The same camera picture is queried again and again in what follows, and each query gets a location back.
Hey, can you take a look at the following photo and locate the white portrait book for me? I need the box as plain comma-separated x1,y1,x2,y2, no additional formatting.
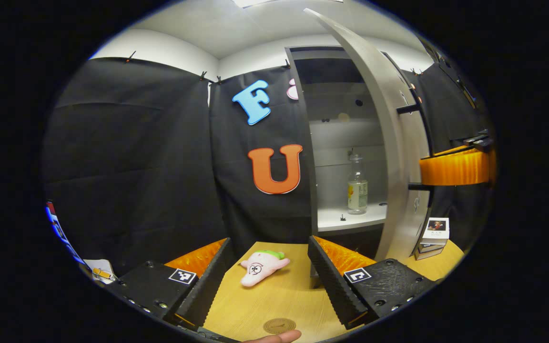
421,217,451,246

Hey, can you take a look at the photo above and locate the white paper sheet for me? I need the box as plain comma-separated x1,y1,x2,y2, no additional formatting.
83,258,116,285

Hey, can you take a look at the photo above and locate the red white blue sign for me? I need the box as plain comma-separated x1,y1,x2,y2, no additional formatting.
45,200,87,266

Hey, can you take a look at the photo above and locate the grey cabinet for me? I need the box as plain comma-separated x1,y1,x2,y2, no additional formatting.
284,45,436,289

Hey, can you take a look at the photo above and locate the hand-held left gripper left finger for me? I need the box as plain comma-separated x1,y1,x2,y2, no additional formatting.
107,237,234,331

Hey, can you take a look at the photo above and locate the round brown coaster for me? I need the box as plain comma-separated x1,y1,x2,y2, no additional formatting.
263,318,297,334

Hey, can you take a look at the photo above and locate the pink plush toy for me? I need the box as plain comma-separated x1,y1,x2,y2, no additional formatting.
240,250,291,288

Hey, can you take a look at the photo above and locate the black door handle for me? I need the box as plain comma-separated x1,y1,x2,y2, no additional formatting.
395,86,436,192

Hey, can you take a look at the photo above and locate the black backdrop cloth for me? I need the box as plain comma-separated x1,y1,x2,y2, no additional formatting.
41,48,494,277

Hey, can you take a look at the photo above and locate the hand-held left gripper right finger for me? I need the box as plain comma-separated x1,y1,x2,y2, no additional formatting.
307,235,437,331

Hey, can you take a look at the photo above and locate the clear plastic bottle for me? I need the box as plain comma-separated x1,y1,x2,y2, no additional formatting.
347,153,368,215

